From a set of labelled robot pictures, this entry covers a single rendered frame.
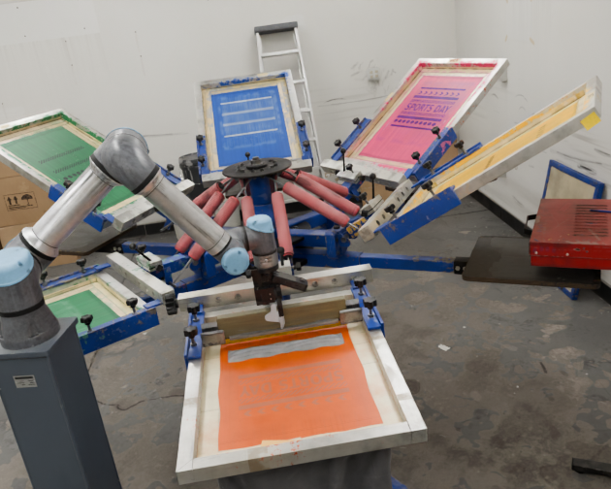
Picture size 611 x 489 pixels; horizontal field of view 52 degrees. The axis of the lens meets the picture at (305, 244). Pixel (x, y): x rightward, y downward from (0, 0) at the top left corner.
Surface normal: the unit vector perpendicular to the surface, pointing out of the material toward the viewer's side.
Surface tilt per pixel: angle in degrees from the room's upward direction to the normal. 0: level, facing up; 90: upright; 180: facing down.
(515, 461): 0
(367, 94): 90
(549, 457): 0
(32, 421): 90
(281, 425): 0
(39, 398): 90
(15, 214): 92
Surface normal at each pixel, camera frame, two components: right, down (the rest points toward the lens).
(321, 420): -0.12, -0.92
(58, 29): 0.11, 0.35
